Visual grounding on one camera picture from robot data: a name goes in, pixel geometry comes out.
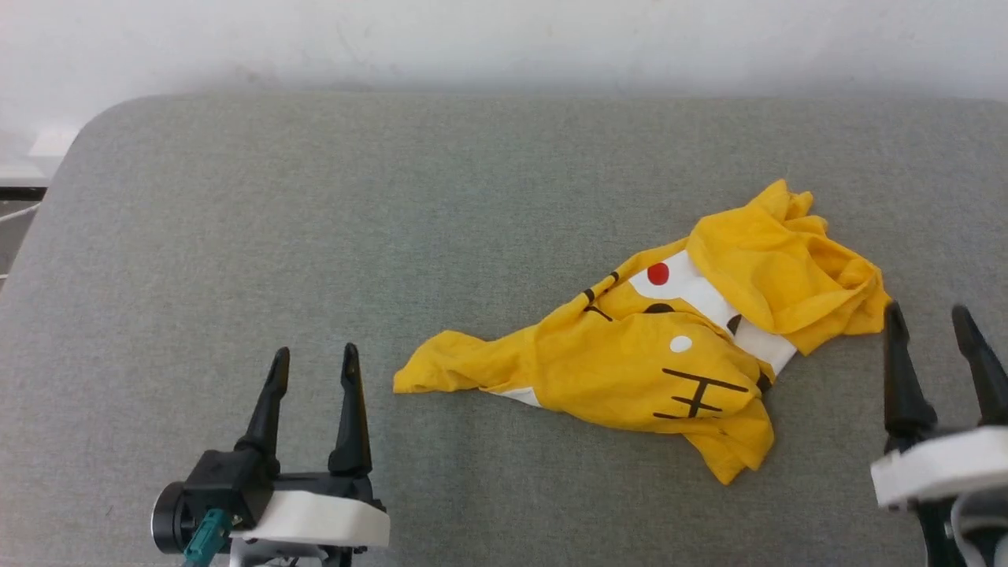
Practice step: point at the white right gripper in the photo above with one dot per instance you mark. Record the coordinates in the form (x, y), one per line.
(945, 468)

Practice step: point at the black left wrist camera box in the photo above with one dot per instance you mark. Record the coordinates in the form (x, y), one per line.
(228, 480)

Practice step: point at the yellow cat-face t-shirt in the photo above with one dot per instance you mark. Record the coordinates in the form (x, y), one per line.
(630, 354)

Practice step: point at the grey fabric sofa cushion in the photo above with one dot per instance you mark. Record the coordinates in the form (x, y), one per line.
(394, 236)

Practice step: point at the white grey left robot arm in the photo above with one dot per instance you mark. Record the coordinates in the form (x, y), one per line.
(169, 516)

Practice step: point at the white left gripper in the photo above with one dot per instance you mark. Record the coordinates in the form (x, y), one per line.
(323, 520)

